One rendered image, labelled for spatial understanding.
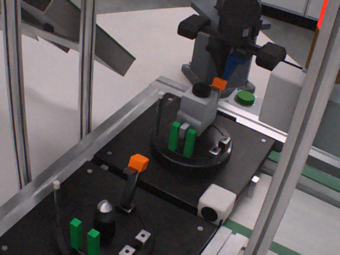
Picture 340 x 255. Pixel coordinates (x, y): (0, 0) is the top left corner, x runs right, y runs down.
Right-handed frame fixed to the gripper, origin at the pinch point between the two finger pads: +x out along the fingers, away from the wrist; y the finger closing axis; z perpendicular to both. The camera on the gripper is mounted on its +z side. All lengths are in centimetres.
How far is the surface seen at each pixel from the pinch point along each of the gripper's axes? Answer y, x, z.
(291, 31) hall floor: 45, 107, 275
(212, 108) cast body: -2.3, 2.7, -9.7
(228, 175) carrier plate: -8.6, 11.8, -12.3
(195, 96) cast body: 0.1, 0.3, -11.7
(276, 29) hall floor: 56, 107, 269
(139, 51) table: 35, 23, 29
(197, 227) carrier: -9.6, 11.9, -25.4
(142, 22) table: 45, 23, 45
